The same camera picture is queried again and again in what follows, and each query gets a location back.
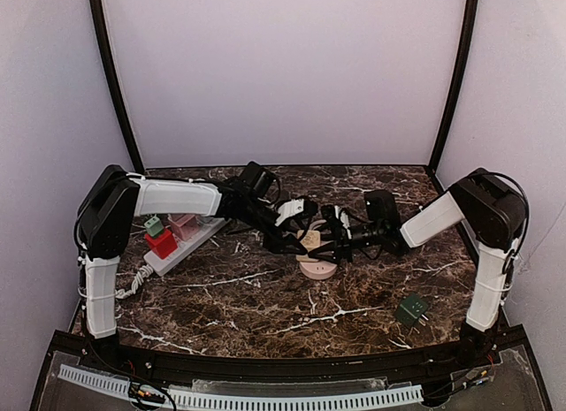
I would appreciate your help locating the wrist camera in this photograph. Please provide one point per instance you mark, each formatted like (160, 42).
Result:
(331, 212)
(300, 211)

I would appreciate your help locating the black corner frame post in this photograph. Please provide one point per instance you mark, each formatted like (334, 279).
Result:
(113, 84)

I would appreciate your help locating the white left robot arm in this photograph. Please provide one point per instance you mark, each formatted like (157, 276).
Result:
(104, 219)

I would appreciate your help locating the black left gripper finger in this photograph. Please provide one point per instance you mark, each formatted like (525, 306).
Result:
(296, 225)
(287, 245)

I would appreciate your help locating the light blue cable duct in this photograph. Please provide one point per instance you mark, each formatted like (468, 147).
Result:
(362, 394)

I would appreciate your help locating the red cube socket adapter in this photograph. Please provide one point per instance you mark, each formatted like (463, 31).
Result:
(162, 245)

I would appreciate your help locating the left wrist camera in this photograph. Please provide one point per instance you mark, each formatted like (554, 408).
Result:
(300, 211)

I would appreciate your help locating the black right corner post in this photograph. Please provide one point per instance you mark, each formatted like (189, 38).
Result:
(461, 60)

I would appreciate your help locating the pink round socket hub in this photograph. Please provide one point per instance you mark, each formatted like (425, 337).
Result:
(320, 270)

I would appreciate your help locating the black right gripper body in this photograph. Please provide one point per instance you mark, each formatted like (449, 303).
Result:
(345, 239)

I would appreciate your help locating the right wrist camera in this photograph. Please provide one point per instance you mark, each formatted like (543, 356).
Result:
(331, 212)

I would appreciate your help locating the beige cube adapter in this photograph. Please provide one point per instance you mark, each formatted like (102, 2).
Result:
(311, 240)

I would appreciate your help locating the dark green cube adapter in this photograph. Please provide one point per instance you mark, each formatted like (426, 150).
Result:
(410, 310)

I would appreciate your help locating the white power strip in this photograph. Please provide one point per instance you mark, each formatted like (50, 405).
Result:
(209, 227)

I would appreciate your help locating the black front frame rail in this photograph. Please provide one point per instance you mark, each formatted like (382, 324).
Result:
(424, 364)

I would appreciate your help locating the pink cube socket adapter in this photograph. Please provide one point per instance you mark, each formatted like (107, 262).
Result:
(184, 226)

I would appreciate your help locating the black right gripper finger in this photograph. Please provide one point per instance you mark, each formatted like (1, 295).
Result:
(330, 230)
(332, 252)

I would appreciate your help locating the mint green usb charger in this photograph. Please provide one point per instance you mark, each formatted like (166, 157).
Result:
(154, 227)

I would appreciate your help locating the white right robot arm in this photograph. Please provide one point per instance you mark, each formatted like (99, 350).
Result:
(492, 204)

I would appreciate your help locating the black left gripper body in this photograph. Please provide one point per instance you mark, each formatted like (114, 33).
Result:
(274, 232)

